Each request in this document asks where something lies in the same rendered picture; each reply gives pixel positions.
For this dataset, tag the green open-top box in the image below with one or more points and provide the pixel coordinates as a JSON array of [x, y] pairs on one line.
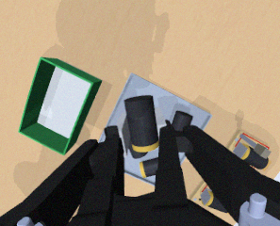
[[54, 105]]

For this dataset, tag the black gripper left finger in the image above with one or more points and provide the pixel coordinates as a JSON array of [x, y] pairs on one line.
[[55, 200]]

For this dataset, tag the black battery with gold end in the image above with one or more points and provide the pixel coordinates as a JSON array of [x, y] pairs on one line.
[[253, 159], [148, 167], [215, 203], [140, 113], [135, 154], [181, 119]]

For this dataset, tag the light blue tray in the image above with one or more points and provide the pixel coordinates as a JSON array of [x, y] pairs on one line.
[[169, 104]]

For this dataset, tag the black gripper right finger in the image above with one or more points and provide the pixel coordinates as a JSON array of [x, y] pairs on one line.
[[249, 197]]

